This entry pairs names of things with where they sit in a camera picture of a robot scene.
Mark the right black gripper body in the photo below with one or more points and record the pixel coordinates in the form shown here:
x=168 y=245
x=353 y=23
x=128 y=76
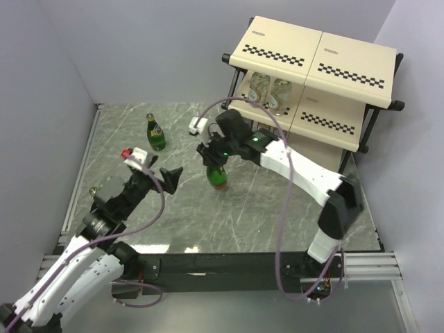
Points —
x=219 y=149

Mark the green Perrier bottle front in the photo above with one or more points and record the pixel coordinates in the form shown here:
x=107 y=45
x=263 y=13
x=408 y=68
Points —
x=216 y=176

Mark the clear glass bottle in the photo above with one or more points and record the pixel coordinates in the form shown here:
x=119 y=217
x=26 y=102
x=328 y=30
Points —
x=258 y=87
x=279 y=96

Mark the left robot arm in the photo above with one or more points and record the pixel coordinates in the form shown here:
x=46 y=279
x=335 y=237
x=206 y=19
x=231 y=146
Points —
x=92 y=259

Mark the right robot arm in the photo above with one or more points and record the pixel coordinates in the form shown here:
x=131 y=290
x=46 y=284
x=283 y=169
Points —
x=339 y=196

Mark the beige checkered shelf rack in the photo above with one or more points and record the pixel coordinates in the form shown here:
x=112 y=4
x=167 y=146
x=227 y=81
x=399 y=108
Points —
x=339 y=86

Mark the green Perrier bottle tall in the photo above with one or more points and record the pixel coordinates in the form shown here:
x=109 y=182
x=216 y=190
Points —
x=155 y=134

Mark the green bottle near left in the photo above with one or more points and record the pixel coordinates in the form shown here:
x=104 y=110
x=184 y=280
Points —
x=93 y=191

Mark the black base beam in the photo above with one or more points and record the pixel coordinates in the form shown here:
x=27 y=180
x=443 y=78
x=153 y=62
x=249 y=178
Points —
x=214 y=272

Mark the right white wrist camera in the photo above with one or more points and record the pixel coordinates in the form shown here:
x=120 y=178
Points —
x=199 y=127

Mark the aluminium frame rail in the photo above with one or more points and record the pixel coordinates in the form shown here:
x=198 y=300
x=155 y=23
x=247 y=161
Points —
x=50 y=257

